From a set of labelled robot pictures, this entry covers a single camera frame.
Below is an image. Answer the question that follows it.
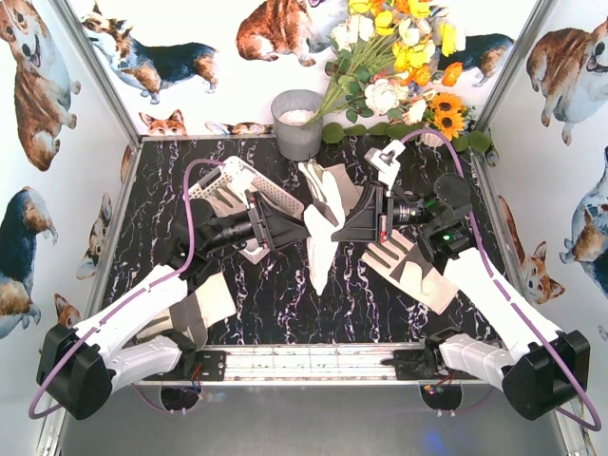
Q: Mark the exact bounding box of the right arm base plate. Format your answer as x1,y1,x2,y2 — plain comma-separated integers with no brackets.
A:
382,350,472,381

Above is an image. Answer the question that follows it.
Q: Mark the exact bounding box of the white glove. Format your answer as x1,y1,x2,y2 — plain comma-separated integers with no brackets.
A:
298,160,362,295
195,273,237,328

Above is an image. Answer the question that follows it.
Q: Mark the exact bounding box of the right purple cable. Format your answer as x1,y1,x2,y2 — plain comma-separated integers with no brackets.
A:
401,127,602,431

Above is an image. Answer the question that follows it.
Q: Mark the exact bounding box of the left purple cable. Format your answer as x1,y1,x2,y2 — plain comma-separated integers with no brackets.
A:
28,160,229,419

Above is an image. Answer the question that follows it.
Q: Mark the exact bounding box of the artificial flower bouquet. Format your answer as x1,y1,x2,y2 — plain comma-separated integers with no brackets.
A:
309,1,466,124

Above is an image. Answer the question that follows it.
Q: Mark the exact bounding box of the sunflower pot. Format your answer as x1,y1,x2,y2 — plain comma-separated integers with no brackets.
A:
422,92,475,146

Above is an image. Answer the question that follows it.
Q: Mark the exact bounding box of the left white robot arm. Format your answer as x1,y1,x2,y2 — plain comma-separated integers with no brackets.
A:
28,192,309,420

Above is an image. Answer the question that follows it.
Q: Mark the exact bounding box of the purple cable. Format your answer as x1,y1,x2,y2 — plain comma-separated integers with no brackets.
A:
28,160,229,419
401,127,602,431

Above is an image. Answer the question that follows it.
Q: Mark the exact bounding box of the grey-palm glove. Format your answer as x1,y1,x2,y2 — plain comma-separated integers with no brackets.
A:
207,187,247,218
135,294,208,351
362,230,459,314

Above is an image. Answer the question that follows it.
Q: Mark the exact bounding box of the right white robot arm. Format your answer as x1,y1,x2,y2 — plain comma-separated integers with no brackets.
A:
332,174,590,421

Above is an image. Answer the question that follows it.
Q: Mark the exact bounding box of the grey metal bucket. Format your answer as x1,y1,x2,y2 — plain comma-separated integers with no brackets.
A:
271,89,323,162

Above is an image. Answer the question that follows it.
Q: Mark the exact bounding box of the white perforated storage basket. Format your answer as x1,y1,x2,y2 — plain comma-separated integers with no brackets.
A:
182,156,303,264

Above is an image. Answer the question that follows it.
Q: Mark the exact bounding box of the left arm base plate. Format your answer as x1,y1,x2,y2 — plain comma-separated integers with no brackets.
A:
177,351,227,382

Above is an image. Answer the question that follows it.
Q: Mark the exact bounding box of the aluminium front rail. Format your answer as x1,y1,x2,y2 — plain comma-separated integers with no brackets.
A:
52,345,571,385

